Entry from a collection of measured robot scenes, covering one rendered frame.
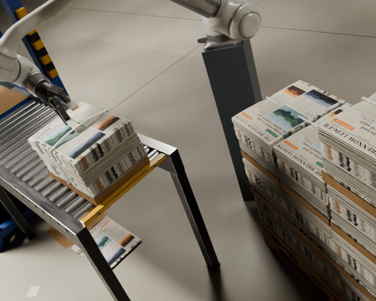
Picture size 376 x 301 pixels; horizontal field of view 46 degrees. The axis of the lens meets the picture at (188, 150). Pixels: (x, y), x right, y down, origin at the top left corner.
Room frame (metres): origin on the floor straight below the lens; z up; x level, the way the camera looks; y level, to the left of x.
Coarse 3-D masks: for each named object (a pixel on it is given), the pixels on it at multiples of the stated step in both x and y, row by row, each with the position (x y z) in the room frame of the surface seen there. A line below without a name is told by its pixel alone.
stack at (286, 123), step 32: (288, 96) 1.59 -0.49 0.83; (320, 96) 1.50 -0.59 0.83; (256, 128) 1.44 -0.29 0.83; (288, 128) 1.37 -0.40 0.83; (256, 160) 1.46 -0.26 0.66; (288, 160) 1.21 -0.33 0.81; (320, 160) 1.14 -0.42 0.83; (320, 192) 1.06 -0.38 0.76; (320, 224) 1.08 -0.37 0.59; (352, 224) 0.92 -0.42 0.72; (288, 256) 1.36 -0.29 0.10; (320, 256) 1.11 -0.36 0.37; (352, 256) 0.92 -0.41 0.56; (320, 288) 1.14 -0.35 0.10; (352, 288) 0.95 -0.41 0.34
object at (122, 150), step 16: (96, 128) 1.52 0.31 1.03; (112, 128) 1.47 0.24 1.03; (128, 128) 1.48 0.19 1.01; (80, 144) 1.45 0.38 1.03; (96, 144) 1.41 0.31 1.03; (112, 144) 1.43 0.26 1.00; (128, 144) 1.45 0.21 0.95; (64, 160) 1.39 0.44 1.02; (80, 160) 1.35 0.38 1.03; (96, 160) 1.38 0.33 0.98; (112, 160) 1.41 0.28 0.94; (128, 160) 1.44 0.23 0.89; (80, 176) 1.33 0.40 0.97; (96, 176) 1.36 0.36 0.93; (112, 176) 1.39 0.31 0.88; (96, 192) 1.34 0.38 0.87
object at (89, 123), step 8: (96, 112) 1.65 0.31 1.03; (104, 112) 1.63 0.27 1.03; (88, 120) 1.61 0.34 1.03; (96, 120) 1.59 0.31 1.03; (72, 128) 1.58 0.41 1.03; (72, 136) 1.53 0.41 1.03; (64, 144) 1.49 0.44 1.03; (48, 152) 1.50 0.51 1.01; (56, 160) 1.48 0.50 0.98; (64, 176) 1.51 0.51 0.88; (72, 184) 1.47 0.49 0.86
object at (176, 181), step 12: (180, 180) 1.52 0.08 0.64; (180, 192) 1.54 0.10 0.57; (192, 192) 1.54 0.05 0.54; (192, 204) 1.53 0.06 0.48; (192, 216) 1.52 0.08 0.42; (192, 228) 1.55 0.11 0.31; (204, 228) 1.54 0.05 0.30; (204, 240) 1.52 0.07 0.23; (204, 252) 1.53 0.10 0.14; (216, 264) 1.53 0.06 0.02
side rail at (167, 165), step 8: (32, 96) 2.60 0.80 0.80; (48, 104) 2.41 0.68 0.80; (144, 136) 1.72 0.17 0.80; (144, 144) 1.66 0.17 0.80; (152, 144) 1.63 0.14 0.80; (160, 144) 1.61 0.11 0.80; (160, 152) 1.57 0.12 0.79; (168, 152) 1.53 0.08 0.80; (176, 152) 1.53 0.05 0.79; (168, 160) 1.53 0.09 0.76; (176, 160) 1.53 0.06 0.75; (168, 168) 1.55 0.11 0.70; (176, 168) 1.52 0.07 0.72; (184, 168) 1.54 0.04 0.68
